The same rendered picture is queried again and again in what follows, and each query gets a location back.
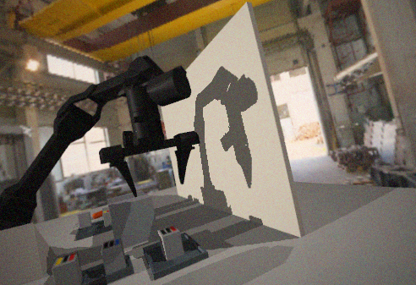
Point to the orange-handled screwdriver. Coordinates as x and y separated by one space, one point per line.
98 214

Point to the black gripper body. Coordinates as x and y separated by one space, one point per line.
147 130

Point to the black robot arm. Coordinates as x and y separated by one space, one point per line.
144 84

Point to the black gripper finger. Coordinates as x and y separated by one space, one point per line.
182 160
124 170

